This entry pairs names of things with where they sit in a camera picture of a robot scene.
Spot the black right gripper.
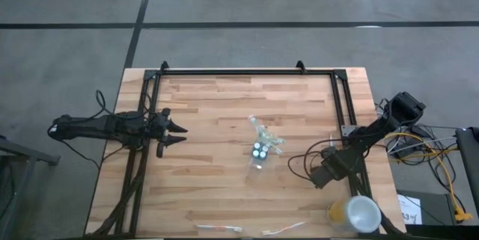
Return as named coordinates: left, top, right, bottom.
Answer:
left=309, top=146, right=351, bottom=190

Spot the black floor box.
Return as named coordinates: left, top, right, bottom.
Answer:
left=396, top=189, right=479, bottom=240

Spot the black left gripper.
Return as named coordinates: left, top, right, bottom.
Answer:
left=144, top=108, right=189, bottom=159

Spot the yellow floor cable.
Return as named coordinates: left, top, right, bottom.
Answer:
left=381, top=130, right=475, bottom=223

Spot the clear acrylic organizer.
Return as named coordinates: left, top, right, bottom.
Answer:
left=245, top=138, right=272, bottom=183

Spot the black aluminium table frame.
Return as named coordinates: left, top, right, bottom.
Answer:
left=84, top=60, right=407, bottom=239

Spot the white and yellow cup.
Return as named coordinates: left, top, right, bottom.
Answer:
left=326, top=194, right=382, bottom=234

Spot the black floor cable bundle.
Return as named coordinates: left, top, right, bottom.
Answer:
left=376, top=97, right=460, bottom=196

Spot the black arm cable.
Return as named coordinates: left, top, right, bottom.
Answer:
left=287, top=138, right=345, bottom=182
left=59, top=89, right=150, bottom=170

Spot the orange white toothbrush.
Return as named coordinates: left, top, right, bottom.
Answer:
left=260, top=221, right=308, bottom=236
left=195, top=224, right=244, bottom=233

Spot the black equipment post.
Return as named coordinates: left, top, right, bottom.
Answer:
left=454, top=126, right=479, bottom=215

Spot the white paper sign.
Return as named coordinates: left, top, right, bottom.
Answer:
left=396, top=194, right=423, bottom=226

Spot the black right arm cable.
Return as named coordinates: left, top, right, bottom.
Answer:
left=287, top=138, right=345, bottom=182

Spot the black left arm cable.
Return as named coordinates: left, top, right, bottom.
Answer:
left=59, top=89, right=150, bottom=170

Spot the black metal stand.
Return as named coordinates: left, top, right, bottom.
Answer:
left=0, top=135, right=61, bottom=240

